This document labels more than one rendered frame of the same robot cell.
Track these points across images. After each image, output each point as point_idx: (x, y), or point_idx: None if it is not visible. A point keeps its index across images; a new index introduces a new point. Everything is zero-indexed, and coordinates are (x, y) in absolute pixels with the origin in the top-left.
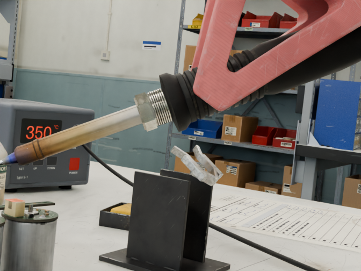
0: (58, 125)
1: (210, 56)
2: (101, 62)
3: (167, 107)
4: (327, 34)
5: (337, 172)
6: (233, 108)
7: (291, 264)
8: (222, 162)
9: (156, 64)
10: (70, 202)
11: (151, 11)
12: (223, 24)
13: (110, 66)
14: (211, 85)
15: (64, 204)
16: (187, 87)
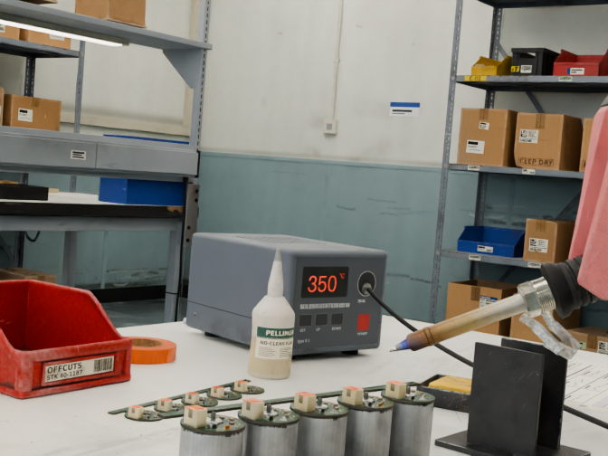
0: (344, 273)
1: (595, 251)
2: (324, 138)
3: (552, 296)
4: None
5: None
6: (542, 207)
7: None
8: None
9: (413, 139)
10: (366, 373)
11: (403, 53)
12: (607, 222)
13: (339, 144)
14: (596, 278)
15: (360, 375)
16: (572, 278)
